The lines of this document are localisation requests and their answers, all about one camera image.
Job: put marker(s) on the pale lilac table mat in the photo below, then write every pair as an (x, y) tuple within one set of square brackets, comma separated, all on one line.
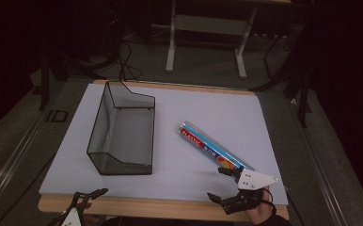
[(201, 106)]

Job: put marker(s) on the blue red plastic wrap box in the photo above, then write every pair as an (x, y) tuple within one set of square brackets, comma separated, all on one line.
[(206, 144)]

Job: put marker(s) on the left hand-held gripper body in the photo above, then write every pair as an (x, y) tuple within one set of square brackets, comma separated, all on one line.
[(72, 218)]

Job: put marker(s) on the person's left hand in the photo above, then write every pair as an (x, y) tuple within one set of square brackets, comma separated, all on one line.
[(88, 216)]

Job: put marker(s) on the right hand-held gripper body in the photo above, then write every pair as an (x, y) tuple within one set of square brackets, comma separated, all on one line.
[(254, 180)]

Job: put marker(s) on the white metal table frame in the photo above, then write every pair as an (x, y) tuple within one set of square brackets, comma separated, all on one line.
[(208, 25)]

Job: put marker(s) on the dark floor socket plate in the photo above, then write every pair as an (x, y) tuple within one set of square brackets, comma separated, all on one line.
[(57, 116)]

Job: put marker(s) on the black metal stand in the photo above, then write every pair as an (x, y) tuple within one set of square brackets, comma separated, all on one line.
[(302, 78)]

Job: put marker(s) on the person's right hand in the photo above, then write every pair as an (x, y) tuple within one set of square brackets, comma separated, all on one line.
[(261, 212)]

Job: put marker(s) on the metal floor rail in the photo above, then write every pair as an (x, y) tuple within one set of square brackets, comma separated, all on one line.
[(10, 163), (319, 163)]

